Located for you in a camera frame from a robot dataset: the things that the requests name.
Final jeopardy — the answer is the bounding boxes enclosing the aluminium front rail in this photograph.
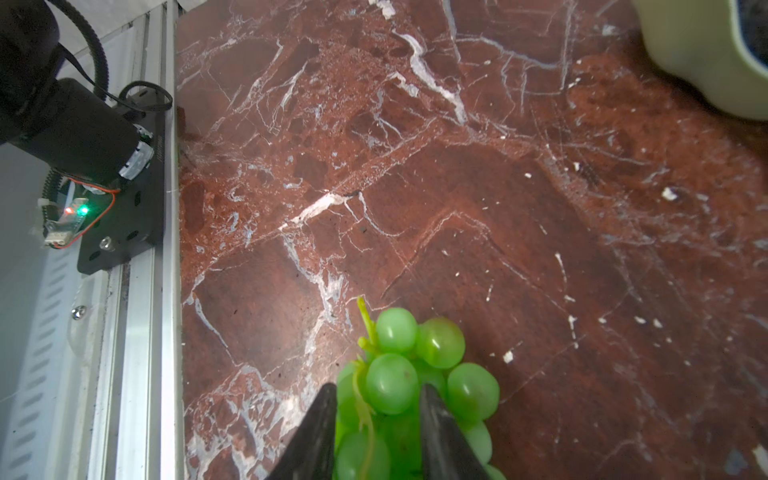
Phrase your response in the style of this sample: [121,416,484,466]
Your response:
[59,0,184,480]

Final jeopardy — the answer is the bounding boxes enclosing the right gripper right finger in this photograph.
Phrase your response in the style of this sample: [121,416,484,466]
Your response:
[419,383,489,480]

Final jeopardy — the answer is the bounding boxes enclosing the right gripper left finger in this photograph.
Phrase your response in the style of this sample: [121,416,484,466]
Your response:
[267,383,337,480]

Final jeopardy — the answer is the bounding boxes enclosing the green grape bunch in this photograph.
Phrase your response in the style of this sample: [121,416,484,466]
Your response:
[331,298,505,479]

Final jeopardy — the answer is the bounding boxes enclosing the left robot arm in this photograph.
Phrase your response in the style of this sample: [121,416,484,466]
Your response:
[1,1,173,191]

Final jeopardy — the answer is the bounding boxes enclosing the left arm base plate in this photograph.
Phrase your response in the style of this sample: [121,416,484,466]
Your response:
[77,87,166,275]

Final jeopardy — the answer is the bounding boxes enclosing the green scalloped fruit bowl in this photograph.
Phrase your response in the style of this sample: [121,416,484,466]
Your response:
[632,1,767,121]

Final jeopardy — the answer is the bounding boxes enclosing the left circuit board with LED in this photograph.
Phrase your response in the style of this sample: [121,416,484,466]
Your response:
[43,191,117,249]

